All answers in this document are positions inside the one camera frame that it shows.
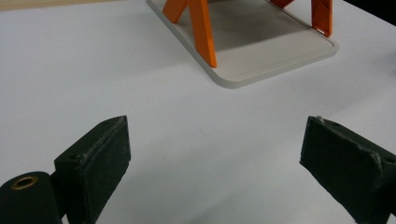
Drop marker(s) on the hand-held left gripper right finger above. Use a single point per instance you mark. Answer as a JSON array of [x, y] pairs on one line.
[[348, 168]]

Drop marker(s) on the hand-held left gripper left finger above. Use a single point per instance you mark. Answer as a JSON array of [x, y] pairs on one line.
[[99, 168]]

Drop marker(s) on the white table mat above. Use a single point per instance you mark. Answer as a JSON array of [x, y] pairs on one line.
[[193, 124]]

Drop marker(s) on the white shoe rack orange legs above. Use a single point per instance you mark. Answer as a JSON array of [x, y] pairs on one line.
[[264, 49]]

